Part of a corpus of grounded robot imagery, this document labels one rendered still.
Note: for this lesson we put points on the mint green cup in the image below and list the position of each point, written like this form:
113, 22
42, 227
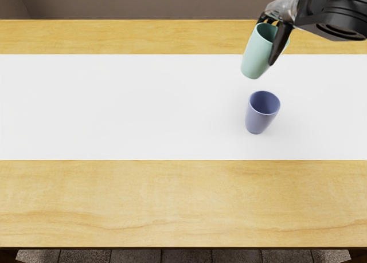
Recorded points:
256, 56

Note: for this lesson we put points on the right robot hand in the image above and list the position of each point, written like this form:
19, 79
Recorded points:
279, 39

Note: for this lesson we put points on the lavender blue cup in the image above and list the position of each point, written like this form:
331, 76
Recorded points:
259, 114

